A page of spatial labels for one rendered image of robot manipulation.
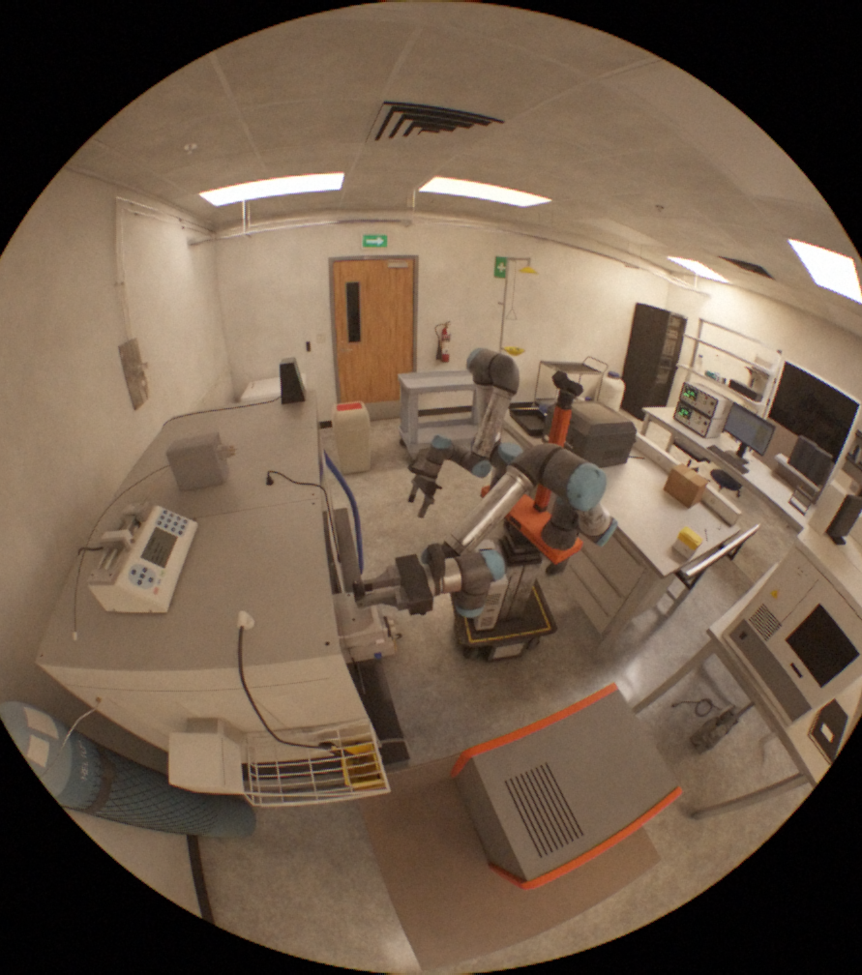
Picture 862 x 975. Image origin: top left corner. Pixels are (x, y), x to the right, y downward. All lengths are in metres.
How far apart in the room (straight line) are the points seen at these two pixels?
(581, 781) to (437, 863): 0.55
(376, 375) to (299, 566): 3.97
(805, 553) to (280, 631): 1.44
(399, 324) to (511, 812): 4.39
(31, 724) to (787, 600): 2.12
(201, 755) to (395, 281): 4.34
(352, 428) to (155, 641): 2.88
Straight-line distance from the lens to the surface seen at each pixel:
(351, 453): 3.43
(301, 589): 0.62
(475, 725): 2.00
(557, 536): 1.36
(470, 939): 1.29
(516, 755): 0.81
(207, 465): 0.94
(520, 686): 2.13
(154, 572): 0.72
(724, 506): 2.36
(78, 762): 1.09
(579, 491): 0.84
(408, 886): 1.22
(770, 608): 1.46
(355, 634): 0.77
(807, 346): 6.12
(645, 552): 1.72
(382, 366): 4.48
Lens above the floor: 1.91
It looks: 35 degrees down
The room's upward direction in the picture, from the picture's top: 2 degrees clockwise
